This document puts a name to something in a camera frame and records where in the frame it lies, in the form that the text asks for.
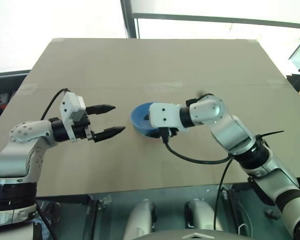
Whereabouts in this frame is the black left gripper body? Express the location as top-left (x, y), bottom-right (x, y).
top-left (72, 111), bottom-right (95, 142)

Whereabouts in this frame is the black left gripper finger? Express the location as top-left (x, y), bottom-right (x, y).
top-left (85, 104), bottom-right (116, 116)
top-left (93, 126), bottom-right (126, 144)

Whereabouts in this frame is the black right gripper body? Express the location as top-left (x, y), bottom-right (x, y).
top-left (158, 126), bottom-right (180, 144)

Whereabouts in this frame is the blue bowl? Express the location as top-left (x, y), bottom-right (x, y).
top-left (130, 101), bottom-right (166, 138)

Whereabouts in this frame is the silver robot right leg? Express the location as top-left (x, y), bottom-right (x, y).
top-left (184, 198), bottom-right (225, 231)

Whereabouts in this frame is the silver robot leg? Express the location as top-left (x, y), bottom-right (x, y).
top-left (184, 198), bottom-right (225, 231)
top-left (122, 198), bottom-right (158, 240)

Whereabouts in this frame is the silver robot left leg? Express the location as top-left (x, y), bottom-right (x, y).
top-left (122, 198), bottom-right (158, 240)

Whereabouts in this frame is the dark robot torso front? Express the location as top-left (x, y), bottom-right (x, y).
top-left (131, 227), bottom-right (242, 240)

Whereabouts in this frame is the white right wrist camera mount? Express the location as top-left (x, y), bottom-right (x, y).
top-left (149, 101), bottom-right (191, 132)

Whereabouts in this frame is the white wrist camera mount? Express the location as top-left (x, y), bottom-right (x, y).
top-left (149, 101), bottom-right (191, 132)
top-left (59, 91), bottom-right (87, 143)

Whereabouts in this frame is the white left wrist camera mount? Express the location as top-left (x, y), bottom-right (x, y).
top-left (59, 91), bottom-right (87, 143)

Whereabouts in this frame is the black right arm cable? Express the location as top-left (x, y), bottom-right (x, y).
top-left (161, 129), bottom-right (235, 232)

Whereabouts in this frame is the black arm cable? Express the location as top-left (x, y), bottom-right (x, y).
top-left (39, 87), bottom-right (71, 121)
top-left (161, 129), bottom-right (235, 232)

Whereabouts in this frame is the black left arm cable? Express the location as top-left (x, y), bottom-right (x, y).
top-left (39, 87), bottom-right (71, 121)

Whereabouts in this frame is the dark window frame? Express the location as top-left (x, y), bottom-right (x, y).
top-left (119, 0), bottom-right (300, 40)

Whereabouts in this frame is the black cable tie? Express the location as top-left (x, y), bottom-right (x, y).
top-left (255, 129), bottom-right (285, 139)

